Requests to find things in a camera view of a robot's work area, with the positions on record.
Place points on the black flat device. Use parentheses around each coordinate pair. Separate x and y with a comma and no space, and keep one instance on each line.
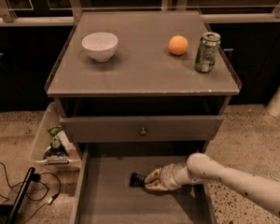
(20,196)

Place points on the grey drawer cabinet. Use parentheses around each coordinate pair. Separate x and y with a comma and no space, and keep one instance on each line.
(143,78)

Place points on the clear plastic storage bin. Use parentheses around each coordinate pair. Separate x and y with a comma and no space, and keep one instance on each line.
(41,142)

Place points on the orange fruit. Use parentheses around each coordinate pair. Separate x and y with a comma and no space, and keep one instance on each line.
(178,45)

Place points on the brass drawer knob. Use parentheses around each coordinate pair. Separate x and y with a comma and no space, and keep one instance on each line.
(143,132)

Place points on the black rxbar chocolate bar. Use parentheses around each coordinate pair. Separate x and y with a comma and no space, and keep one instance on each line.
(137,180)

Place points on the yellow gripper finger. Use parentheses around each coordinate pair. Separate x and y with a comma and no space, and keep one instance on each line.
(156,187)
(153,176)

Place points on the grey top drawer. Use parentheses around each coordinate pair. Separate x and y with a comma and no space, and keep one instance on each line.
(126,129)

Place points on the metal railing frame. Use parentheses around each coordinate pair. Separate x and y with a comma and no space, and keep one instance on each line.
(68,12)

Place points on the green soda can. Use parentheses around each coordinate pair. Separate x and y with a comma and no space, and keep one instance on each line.
(207,52)

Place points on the white ceramic bowl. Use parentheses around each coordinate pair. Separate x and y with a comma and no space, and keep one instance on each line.
(100,46)

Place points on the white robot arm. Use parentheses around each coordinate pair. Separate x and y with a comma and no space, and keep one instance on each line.
(200,168)

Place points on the open grey middle drawer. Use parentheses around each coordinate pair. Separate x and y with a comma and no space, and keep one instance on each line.
(104,195)

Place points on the green snack bag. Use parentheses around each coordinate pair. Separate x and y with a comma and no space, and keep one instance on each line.
(55,148)

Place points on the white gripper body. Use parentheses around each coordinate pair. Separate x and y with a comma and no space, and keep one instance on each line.
(168,175)

